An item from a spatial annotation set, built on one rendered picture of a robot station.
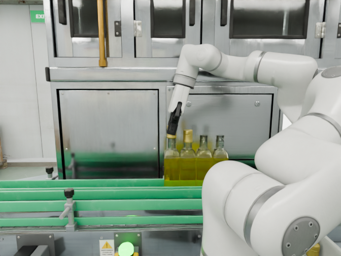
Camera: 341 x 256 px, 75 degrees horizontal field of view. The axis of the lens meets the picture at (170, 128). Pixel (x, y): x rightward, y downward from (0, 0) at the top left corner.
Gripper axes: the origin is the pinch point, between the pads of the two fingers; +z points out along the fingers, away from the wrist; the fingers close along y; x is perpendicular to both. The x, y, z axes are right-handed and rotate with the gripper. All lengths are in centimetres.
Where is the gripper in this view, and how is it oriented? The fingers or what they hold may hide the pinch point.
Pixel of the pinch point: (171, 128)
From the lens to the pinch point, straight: 79.1
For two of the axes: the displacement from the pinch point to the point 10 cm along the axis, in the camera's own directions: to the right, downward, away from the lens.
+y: 0.4, 1.6, -9.9
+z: -2.6, 9.6, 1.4
